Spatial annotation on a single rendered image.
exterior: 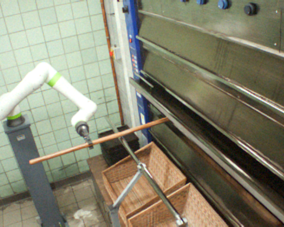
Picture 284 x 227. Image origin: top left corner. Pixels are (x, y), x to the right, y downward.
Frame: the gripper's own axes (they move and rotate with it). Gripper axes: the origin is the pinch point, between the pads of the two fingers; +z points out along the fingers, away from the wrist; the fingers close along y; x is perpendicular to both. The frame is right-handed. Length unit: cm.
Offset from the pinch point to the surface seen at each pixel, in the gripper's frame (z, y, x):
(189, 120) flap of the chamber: 43, -21, -50
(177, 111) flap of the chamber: 30, -21, -50
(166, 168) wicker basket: -1, 43, -52
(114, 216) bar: 38.6, 30.0, 1.1
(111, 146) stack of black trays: -39, 33, -21
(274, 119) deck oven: 98, -45, -58
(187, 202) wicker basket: 33, 48, -50
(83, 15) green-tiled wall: -123, -61, -36
